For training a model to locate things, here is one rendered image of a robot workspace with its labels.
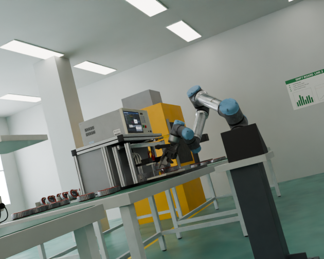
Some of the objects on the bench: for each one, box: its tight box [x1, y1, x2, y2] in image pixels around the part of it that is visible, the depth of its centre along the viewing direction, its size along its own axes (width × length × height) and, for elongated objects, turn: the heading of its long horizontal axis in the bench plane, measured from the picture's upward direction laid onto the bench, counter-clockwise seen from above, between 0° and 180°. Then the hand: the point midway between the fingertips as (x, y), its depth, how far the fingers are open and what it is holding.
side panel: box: [73, 146, 115, 197], centre depth 265 cm, size 28×3×32 cm, turn 0°
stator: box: [77, 192, 96, 202], centre depth 233 cm, size 11×11×4 cm
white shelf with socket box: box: [0, 134, 48, 227], centre depth 219 cm, size 35×37×46 cm
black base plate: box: [120, 164, 207, 191], centre depth 279 cm, size 47×64×2 cm
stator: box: [97, 187, 116, 197], centre depth 226 cm, size 11×11×4 cm
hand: (161, 166), depth 267 cm, fingers closed on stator, 13 cm apart
